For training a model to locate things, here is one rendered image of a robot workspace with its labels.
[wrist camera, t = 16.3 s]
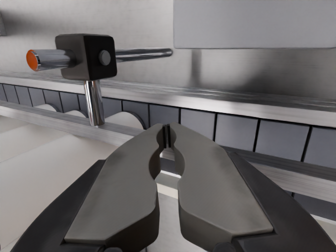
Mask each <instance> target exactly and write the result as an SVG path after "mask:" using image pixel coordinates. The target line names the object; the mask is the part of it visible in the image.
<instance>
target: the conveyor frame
mask: <svg viewBox="0 0 336 252"><path fill-rule="evenodd" d="M99 81H100V89H101V96H102V97H108V98H115V99H123V100H130V101H137V102H145V103H152V104H160V105H167V106H175V107H182V108H189V109H197V110H204V111H212V112H219V113H226V114H234V115H241V116H249V117H256V118H264V119H271V120H278V121H286V122H293V123H301V124H308V125H316V126H323V127H330V128H336V99H326V98H314V97H302V96H291V95H279V94H268V93H256V92H244V91H233V90H221V89H210V88H198V87H186V86H175V85H163V84H152V83H140V82H128V81H117V80H105V79H101V80H99ZM0 83H4V84H11V85H19V86H26V87H33V88H41V89H48V90H56V91H63V92H71V93H78V94H85V90H84V84H83V81H80V80H70V79H65V78H63V76H59V75H47V74H36V73H24V72H12V71H1V70H0ZM310 215H311V216H312V217H313V218H314V219H317V220H321V221H324V222H327V223H331V224H334V225H336V221H333V220H330V219H326V218H323V217H319V216H316V215H313V214H310Z"/></svg>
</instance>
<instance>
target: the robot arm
mask: <svg viewBox="0 0 336 252"><path fill-rule="evenodd" d="M167 139H168V148H171V149H172V150H173V151H174V161H175V170H176V172H177V173H178V174H179V175H180V176H181V178H180V179H179V181H178V183H177V190H178V214H179V223H180V231H181V234H182V236H183V237H184V238H185V239H186V240H187V241H189V242H191V243H192V244H194V245H196V246H198V247H200V248H201V249H203V250H205V251H207V252H336V245H335V243H334V242H333V241H332V239H331V238H330V237H329V235H328V234H327V233H326V232H325V230H324V229H323V228H322V227H321V226H320V224H319V223H318V222H317V221H316V220H315V219H314V218H313V217H312V216H311V214H310V213H309V212H308V211H307V210H306V209H305V208H304V207H303V206H302V205H301V204H299V203H298V202H297V201H296V200H295V199H294V198H293V197H292V196H291V195H289V194H288V193H287V192H286V191H285V190H283V189H282V188H281V187H279V186H278V185H277V184H276V183H274V182H273V181H272V180H271V179H269V178H268V177H267V176H265V175H264V174H263V173H262V172H260V171H259V170H258V169H256V168H255V167H254V166H253V165H251V164H250V163H249V162H247V161H246V160H245V159H244V158H242V157H241V156H240V155H238V154H237V153H236V152H230V153H229V152H227V151H226V150H225V149H224V148H222V147H221V146H220V145H218V144H217V143H216V142H214V141H213V140H211V139H209V138H208V137H206V136H204V135H202V134H200V133H198V132H196V131H194V130H191V129H189V128H187V127H185V126H183V125H181V124H179V123H177V122H171V123H168V124H160V123H157V124H155V125H153V126H152V127H150V128H148V129H147V130H145V131H143V132H141V133H140V134H138V135H136V136H135V137H133V138H131V139H130V140H128V141H126V142H125V143H124V144H122V145H121V146H120V147H118V148H117V149H116V150H115V151H114V152H113V153H112V154H110V155H109V156H108V157H107V158H106V159H99V160H98V161H96V162H95V163H94V164H93V165H92V166H91V167H90V168H89V169H88V170H87V171H85V172H84V173H83V174H82V175H81V176H80V177H79V178H78V179H77V180H76V181H74V182H73V183H72V184H71V185H70V186H69V187H68V188H67V189H66V190H65V191H64V192H62V193H61V194H60V195H59V196H58V197H57V198H56V199H55V200H54V201H53V202H52V203H50V204H49V205H48V206H47V207H46V208H45V209H44V210H43V211H42V212H41V213H40V215H39V216H38V217H37V218H36V219H35V220H34V221H33V222H32V223H31V225H30V226H29V227H28V228H27V229H26V231H25V232H24V233H23V234H22V236H21V237H20V238H19V240H18V241H17V242H16V244H15V245H14V246H13V248H12V249H11V251H10V252H140V251H141V250H143V249H144V248H146V247H147V246H149V245H150V244H152V243H153V242H154V241H155V240H156V239H157V237H158V235H159V224H160V207H159V197H158V187H157V183H156V182H155V179H156V177H157V176H158V174H159V173H160V172H161V161H160V154H161V152H162V151H163V150H164V149H166V148H167Z"/></svg>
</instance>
